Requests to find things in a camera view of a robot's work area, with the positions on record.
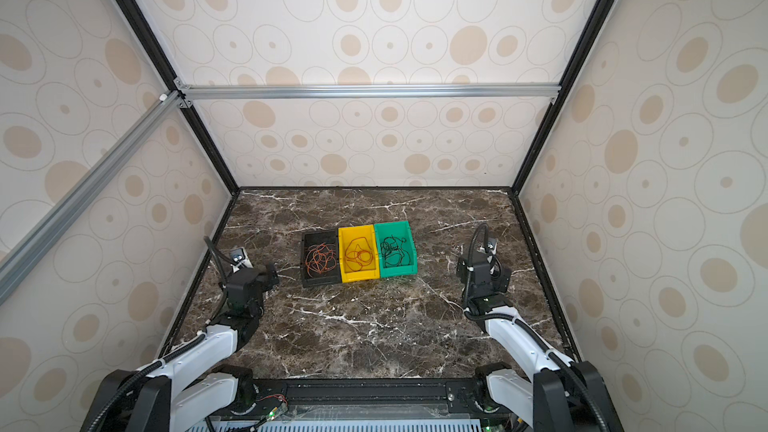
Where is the left aluminium frame bar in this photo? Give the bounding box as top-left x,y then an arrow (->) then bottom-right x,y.
1,91 -> 181,302

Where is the orange cable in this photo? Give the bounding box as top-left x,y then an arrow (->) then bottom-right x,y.
304,242 -> 340,274

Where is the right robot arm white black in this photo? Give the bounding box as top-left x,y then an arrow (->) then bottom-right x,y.
457,252 -> 623,431

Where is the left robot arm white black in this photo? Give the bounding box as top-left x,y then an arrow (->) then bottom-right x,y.
81,239 -> 279,431

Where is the horizontal aluminium frame bar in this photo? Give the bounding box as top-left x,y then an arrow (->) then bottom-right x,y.
181,83 -> 560,100

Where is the yellow plastic bin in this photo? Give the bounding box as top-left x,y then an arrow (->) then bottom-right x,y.
338,225 -> 380,283

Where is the black cable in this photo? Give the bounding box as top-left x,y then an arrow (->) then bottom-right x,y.
380,233 -> 415,268

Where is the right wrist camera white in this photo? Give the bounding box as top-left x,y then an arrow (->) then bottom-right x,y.
479,237 -> 498,255

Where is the black plastic bin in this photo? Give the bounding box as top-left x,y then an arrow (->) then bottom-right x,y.
300,229 -> 342,288

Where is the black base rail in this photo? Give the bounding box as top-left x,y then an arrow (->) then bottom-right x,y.
173,376 -> 625,432

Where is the green plastic bin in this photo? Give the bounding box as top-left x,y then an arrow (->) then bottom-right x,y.
374,221 -> 418,278

